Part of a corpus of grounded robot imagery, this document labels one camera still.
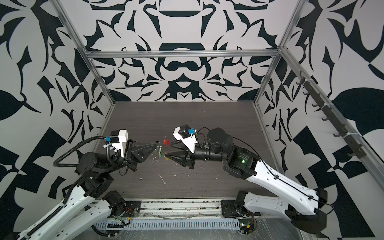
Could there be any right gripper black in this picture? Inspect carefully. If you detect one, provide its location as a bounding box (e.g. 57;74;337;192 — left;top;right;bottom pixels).
168;136;231;169

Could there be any metal keyring with red grip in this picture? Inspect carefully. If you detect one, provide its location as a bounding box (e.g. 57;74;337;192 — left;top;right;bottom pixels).
150;139;170;163

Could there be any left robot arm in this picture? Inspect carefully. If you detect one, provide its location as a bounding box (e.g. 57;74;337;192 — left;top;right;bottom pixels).
3;140;157;240

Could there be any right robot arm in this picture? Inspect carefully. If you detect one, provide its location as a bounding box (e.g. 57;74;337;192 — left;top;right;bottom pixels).
165;125;328;235

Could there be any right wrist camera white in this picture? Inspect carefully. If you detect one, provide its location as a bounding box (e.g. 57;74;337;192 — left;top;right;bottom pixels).
173;125;198;154

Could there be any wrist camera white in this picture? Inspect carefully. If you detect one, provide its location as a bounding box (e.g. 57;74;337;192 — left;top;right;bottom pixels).
173;125;198;154
103;130;129;158

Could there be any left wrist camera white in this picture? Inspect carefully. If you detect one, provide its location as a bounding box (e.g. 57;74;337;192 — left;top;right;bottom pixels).
103;130;129;158

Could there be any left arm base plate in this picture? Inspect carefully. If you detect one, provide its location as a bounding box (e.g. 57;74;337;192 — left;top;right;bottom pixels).
109;201;142;218

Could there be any white slotted cable duct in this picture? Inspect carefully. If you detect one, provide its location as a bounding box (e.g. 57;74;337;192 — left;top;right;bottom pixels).
95;219;241;231

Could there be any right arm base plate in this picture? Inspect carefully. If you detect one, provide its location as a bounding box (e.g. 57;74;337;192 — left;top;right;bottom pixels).
221;200;254;218

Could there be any black wall hook rail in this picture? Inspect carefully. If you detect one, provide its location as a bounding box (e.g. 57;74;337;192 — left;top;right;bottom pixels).
298;72;367;159

